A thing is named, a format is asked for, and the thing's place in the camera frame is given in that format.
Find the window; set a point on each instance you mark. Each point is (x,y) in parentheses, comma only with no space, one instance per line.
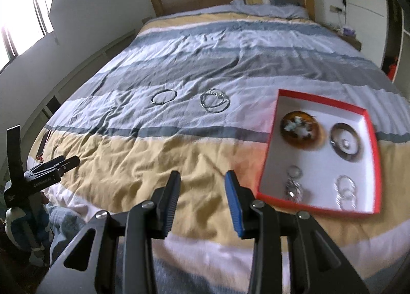
(23,23)

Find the wall power outlet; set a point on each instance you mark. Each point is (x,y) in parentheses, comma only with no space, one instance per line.
(335,9)

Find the striped pillow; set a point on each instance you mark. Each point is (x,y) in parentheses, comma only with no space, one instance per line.
(266,2)

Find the thin silver bangle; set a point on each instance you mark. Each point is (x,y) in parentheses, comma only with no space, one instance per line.
(163,96)

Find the red shallow box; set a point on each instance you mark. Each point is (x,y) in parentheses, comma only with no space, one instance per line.
(316,179)

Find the white wardrobe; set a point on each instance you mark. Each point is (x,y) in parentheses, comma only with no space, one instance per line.
(380,27)

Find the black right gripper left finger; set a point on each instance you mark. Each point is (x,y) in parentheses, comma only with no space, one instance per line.
(165,199)

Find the wooden nightstand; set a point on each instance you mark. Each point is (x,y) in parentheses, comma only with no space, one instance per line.
(355,43)

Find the striped bed duvet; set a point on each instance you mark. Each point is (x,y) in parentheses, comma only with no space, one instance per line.
(227,65)

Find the smartphone with red case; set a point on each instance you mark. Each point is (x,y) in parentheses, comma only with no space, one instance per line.
(40,150)

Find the dark horn bangle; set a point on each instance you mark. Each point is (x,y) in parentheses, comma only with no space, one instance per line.
(338,149)

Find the red object in wardrobe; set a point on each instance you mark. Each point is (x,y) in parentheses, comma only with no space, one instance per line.
(391,67)

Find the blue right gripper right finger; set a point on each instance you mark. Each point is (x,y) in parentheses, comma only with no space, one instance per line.
(239,200)

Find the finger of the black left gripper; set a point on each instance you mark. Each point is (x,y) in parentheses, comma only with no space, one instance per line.
(51,172)

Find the purple tissue box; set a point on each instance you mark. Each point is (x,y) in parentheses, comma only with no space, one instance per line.
(347,31)

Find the amber bangle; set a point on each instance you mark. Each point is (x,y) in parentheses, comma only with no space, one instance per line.
(299,129)

